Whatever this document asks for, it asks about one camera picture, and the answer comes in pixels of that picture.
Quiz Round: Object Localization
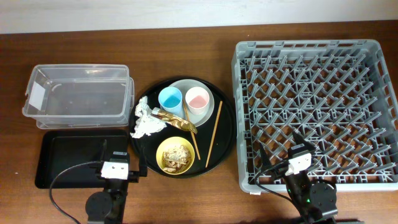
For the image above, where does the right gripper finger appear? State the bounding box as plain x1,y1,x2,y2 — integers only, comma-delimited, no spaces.
259,144,272,172
292,131,314,151

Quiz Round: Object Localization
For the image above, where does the food scraps and rice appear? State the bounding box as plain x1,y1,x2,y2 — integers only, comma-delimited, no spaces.
162,145,192,173

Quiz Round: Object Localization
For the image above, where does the blue plastic cup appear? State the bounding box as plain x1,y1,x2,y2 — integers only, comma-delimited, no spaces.
158,86,184,118

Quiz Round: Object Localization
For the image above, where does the gold foil wrapper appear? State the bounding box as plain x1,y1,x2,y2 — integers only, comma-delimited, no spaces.
151,108,197,134

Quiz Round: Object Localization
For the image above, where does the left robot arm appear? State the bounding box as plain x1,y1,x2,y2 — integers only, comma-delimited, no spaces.
85,140,148,223

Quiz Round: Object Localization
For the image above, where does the black rectangular tray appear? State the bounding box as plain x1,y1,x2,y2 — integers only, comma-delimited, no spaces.
35,129,128,189

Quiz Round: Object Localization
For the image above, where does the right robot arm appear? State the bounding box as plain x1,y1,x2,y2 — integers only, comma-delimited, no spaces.
254,132,338,223

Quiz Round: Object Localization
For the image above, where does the white napkin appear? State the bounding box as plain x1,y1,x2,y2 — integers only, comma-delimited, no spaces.
130,96,167,139

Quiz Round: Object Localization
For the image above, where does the pink plastic cup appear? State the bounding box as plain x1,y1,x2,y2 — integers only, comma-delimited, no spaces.
185,86,210,115

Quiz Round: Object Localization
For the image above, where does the yellow bowl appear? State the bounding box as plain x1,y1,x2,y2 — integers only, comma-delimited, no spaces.
156,136,195,175

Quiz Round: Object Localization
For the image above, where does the clear plastic waste bin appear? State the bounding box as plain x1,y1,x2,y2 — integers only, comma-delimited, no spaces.
22,64,134,129

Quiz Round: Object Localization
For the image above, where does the grey round plate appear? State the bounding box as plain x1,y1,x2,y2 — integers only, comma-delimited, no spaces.
170,79,215,127

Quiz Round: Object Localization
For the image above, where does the grey dishwasher rack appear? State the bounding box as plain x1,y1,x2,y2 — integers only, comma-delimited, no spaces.
231,39,397,194

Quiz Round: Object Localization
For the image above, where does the round black serving tray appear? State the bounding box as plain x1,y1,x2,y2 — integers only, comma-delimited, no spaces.
130,77,236,179

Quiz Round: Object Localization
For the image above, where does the wooden chopstick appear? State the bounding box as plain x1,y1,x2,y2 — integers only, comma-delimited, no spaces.
205,101,223,168
182,100,201,161

